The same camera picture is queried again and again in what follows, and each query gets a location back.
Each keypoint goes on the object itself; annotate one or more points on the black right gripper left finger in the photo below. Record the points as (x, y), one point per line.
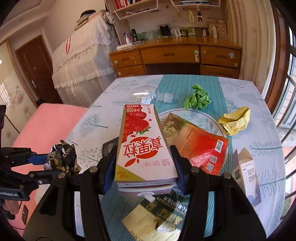
(106, 167)

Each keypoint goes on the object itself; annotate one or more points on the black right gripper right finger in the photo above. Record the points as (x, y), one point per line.
(185, 171)

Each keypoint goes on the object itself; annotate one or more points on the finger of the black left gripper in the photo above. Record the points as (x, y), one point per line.
(37, 159)
(45, 176)

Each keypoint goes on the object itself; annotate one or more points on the black gold wrapper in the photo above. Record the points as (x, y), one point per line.
(62, 157)

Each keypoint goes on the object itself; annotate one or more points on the red snack bag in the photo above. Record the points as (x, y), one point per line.
(203, 149)

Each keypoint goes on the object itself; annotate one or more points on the red white strawberry milk carton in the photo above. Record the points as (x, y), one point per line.
(144, 164)

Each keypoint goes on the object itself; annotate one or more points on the small white cardboard box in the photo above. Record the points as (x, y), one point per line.
(244, 173)

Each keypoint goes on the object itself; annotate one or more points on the yellow paper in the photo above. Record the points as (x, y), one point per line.
(235, 122)

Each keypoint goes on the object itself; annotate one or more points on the dark green tea packet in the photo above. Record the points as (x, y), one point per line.
(161, 219)

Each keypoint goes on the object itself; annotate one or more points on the sliding wardrobe door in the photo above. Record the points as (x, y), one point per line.
(19, 106)

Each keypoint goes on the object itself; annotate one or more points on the green crumpled paper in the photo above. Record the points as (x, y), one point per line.
(198, 100)

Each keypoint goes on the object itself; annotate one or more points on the clear plastic bottle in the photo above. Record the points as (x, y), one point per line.
(149, 94)

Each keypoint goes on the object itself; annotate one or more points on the blue white patterned tablecloth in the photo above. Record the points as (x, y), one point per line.
(102, 123)

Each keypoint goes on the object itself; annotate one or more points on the dark wooden door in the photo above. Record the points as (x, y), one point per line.
(37, 67)

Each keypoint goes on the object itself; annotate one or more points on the lace covered cabinet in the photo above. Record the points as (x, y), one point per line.
(82, 69)

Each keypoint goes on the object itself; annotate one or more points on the window security grille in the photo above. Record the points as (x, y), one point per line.
(285, 122)

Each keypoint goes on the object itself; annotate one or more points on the wooden drawer desk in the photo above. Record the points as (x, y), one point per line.
(179, 55)

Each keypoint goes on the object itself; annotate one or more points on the black picture frame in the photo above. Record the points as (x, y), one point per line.
(164, 30)

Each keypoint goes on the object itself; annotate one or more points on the white wire wall shelf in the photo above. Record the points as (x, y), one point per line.
(126, 9)

